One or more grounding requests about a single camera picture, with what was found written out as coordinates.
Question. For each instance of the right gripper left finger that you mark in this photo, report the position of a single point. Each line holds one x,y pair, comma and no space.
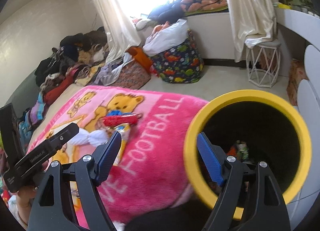
53,207

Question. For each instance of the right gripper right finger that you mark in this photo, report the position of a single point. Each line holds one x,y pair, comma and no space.
264,209

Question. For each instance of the green snack wrapper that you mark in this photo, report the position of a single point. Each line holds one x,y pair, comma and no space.
242,151

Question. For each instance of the red snack wrapper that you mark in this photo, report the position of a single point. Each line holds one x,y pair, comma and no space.
233,151

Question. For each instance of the yellow rimmed black trash bin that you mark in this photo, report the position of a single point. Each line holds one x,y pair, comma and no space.
272,129

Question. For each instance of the left hand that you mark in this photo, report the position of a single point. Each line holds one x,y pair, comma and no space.
23,198

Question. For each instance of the white chair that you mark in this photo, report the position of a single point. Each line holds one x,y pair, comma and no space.
304,209

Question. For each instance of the pink bear fleece blanket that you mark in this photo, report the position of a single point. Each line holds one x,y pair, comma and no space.
150,175

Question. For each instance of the red round snack pack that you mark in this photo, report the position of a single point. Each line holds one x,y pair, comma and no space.
115,120

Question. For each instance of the pile of clothes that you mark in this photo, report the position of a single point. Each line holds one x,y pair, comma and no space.
78,59

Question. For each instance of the orange paper bag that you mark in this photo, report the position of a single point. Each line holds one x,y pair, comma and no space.
138,54

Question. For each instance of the dinosaur print laundry basket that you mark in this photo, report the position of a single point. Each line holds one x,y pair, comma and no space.
180,64

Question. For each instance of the left cream curtain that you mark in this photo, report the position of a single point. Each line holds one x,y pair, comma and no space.
120,30

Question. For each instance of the cream curtain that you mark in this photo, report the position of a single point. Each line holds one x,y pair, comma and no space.
120,30
252,22

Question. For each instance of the white desk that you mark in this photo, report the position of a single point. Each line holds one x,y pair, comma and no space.
305,25

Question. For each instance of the right cream curtain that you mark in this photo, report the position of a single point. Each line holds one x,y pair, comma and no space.
252,22

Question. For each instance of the white plastic bag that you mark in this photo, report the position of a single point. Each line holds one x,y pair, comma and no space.
167,38

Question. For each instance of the orange black patterned blanket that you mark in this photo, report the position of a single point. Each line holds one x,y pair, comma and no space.
190,6

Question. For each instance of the dark jacket on sill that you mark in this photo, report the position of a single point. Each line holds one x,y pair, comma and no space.
169,12

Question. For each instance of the white wire stool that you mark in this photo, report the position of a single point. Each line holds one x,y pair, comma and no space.
263,63

